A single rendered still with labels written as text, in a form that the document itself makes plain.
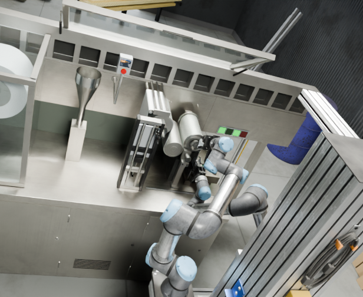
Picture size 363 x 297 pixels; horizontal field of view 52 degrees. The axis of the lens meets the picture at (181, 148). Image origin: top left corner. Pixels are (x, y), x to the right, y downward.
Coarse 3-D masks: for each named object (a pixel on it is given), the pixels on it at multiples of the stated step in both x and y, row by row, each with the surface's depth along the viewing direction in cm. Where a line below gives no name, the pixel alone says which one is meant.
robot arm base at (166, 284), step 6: (162, 282) 200; (168, 282) 194; (162, 288) 197; (168, 288) 194; (174, 288) 191; (162, 294) 197; (168, 294) 195; (174, 294) 192; (180, 294) 193; (186, 294) 198
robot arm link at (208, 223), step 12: (228, 168) 185; (240, 168) 186; (228, 180) 179; (240, 180) 184; (228, 192) 174; (216, 204) 168; (228, 204) 172; (204, 216) 160; (216, 216) 162; (192, 228) 157; (204, 228) 157; (216, 228) 161
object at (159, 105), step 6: (156, 84) 241; (162, 84) 243; (150, 90) 236; (162, 90) 238; (156, 96) 232; (162, 96) 234; (156, 102) 226; (162, 102) 229; (156, 108) 217; (162, 108) 219; (156, 114) 217; (162, 114) 218; (168, 114) 218
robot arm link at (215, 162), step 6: (216, 150) 188; (210, 156) 188; (216, 156) 187; (222, 156) 187; (210, 162) 186; (216, 162) 186; (222, 162) 186; (228, 162) 186; (204, 168) 189; (210, 168) 185; (216, 168) 187; (222, 168) 186
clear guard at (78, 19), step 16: (80, 16) 189; (96, 16) 183; (96, 32) 220; (112, 32) 212; (128, 32) 204; (144, 32) 197; (160, 32) 190; (160, 48) 231; (176, 48) 222; (192, 48) 214; (208, 48) 206; (224, 48) 199; (224, 64) 244
